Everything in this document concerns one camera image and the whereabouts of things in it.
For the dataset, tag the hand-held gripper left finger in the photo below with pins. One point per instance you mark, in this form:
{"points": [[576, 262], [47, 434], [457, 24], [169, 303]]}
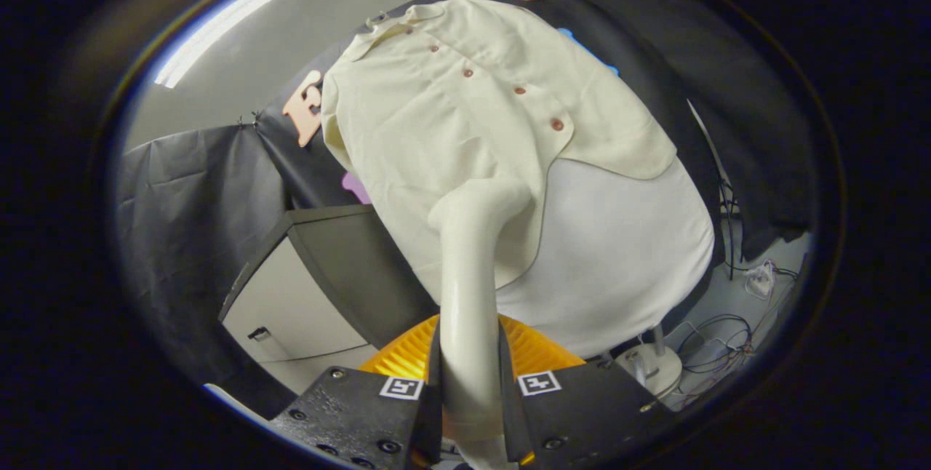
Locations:
{"points": [[349, 412]]}

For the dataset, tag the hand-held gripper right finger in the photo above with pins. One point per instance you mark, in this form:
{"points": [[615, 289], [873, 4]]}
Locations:
{"points": [[589, 408]]}

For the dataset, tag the cream button-up shirt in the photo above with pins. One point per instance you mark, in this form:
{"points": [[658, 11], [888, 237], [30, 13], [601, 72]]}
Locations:
{"points": [[436, 128]]}

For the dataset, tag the white round stand base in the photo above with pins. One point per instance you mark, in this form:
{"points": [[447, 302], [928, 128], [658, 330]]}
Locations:
{"points": [[651, 368]]}

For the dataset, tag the grey cabinet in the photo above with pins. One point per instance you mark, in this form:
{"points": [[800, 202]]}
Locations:
{"points": [[349, 266]]}

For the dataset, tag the white ironing board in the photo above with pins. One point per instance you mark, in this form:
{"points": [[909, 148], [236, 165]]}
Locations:
{"points": [[618, 252]]}

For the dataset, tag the white power adapter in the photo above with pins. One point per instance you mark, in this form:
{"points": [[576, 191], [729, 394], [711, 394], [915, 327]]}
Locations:
{"points": [[760, 281]]}

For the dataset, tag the black binder clip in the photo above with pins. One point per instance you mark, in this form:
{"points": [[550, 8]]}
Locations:
{"points": [[249, 119]]}

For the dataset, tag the ceiling light panel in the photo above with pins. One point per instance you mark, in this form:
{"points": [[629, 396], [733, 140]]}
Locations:
{"points": [[211, 37]]}

